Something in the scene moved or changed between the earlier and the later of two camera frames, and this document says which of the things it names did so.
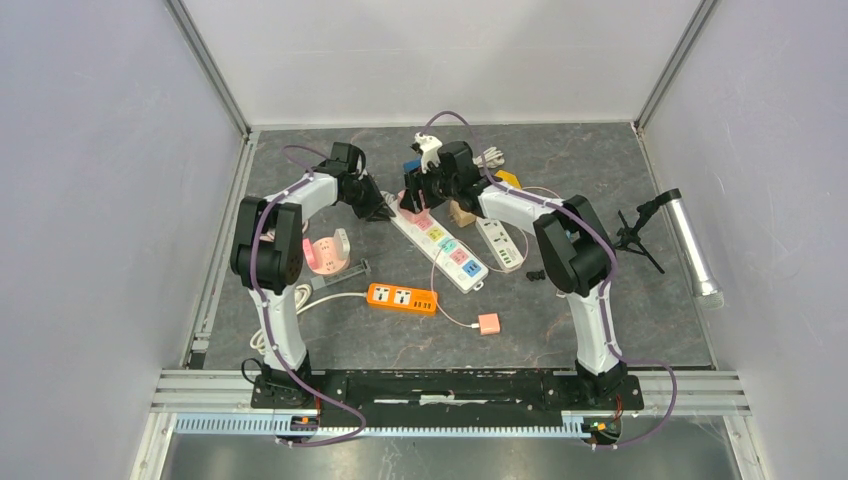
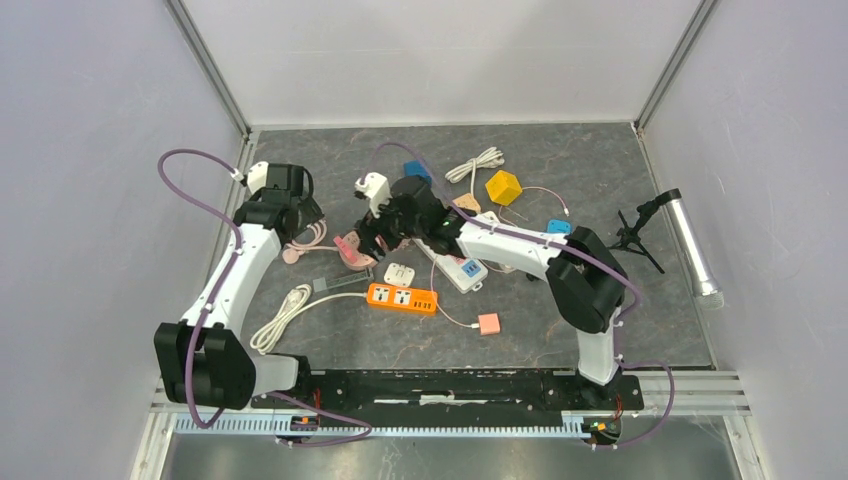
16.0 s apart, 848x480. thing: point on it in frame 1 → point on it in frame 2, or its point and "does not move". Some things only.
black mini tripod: x=629 y=237 does not move
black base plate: x=448 y=393 does not move
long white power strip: x=445 y=254 does not move
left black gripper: x=377 y=210 → x=309 y=211
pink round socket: x=328 y=255 → x=363 y=260
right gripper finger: x=414 y=198 → x=373 y=243
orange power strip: x=402 y=299 does not move
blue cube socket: x=411 y=165 does not move
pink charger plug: x=489 y=323 does not move
